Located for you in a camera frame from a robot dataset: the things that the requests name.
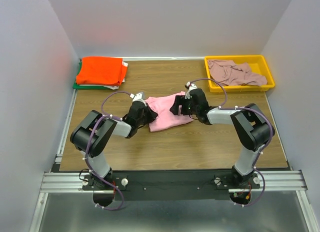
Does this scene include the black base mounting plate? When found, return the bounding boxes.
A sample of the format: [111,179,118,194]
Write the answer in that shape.
[79,170,261,201]

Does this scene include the folded orange t shirt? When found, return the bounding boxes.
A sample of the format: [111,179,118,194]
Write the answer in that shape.
[75,56,127,86]

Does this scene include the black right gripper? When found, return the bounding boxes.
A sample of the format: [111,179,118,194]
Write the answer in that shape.
[169,95,199,116]

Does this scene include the crumpled mauve t shirt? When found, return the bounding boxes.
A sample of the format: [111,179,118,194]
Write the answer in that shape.
[207,60,268,86]

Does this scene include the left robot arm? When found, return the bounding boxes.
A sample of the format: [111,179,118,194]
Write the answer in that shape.
[70,101,158,190]

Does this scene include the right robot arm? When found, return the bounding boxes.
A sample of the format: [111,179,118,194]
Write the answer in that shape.
[169,85,275,188]

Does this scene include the pink t shirt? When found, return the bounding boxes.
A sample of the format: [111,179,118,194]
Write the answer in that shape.
[145,91,193,132]

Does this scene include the aluminium frame rail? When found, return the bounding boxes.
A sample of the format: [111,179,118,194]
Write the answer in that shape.
[40,171,308,193]

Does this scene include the yellow plastic bin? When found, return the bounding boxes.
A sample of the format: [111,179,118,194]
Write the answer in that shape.
[204,55,275,93]

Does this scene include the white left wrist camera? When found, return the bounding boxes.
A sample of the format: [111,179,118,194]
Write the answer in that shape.
[132,92,145,103]

